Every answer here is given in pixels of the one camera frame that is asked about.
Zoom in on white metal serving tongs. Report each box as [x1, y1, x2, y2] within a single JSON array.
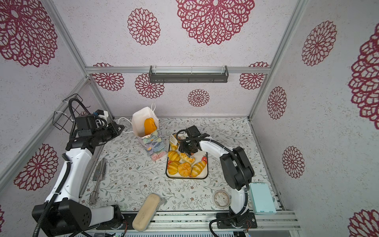
[[169, 133, 185, 146]]

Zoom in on floral paper gift bag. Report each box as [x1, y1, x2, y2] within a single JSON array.
[[117, 103, 167, 162]]

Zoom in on long twisted orange bread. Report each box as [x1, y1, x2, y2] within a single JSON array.
[[144, 118, 158, 136]]

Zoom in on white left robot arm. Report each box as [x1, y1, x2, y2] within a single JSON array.
[[32, 121, 125, 237]]

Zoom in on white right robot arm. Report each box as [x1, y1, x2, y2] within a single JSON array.
[[178, 138, 256, 234]]

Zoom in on flaky pastry middle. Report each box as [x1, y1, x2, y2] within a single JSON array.
[[180, 153, 195, 165]]

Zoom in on white strawberry serving tray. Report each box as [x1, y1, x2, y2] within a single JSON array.
[[165, 134, 209, 180]]

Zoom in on round tape roll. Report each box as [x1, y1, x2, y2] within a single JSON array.
[[213, 190, 231, 209]]

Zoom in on beige long baguette loaf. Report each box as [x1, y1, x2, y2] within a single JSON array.
[[132, 194, 161, 232]]

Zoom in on mint green box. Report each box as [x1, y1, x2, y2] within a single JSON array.
[[249, 183, 276, 215]]

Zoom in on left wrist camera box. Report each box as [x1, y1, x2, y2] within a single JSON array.
[[75, 110, 110, 137]]

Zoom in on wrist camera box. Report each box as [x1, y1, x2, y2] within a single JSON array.
[[75, 110, 110, 137], [185, 125, 201, 138]]

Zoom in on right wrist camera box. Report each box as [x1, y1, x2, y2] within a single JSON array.
[[185, 125, 201, 138]]

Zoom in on black wire wall basket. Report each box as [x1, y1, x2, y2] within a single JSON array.
[[51, 93, 89, 133]]

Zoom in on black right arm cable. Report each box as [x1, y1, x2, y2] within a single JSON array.
[[175, 128, 250, 237]]

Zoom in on black wall shelf rack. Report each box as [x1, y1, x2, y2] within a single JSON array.
[[148, 66, 230, 84]]

